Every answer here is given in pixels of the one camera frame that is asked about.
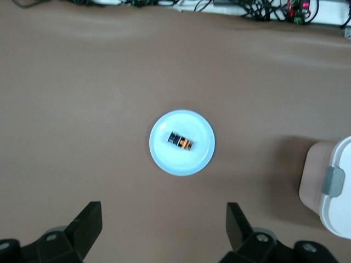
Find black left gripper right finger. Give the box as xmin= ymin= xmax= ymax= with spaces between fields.
xmin=219 ymin=202 xmax=339 ymax=263

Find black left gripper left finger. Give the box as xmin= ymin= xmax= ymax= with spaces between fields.
xmin=0 ymin=201 xmax=103 ymax=263

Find orange black push-button switch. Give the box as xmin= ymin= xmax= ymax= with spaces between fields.
xmin=167 ymin=131 xmax=196 ymax=152

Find white lidded box grey latches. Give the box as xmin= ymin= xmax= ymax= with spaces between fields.
xmin=298 ymin=135 xmax=351 ymax=240

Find light blue round plate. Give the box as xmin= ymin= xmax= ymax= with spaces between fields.
xmin=149 ymin=109 xmax=216 ymax=176

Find brown table mat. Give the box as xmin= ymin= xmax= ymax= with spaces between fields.
xmin=0 ymin=0 xmax=351 ymax=263

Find tangled black cable bundle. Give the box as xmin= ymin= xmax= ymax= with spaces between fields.
xmin=10 ymin=0 xmax=351 ymax=30

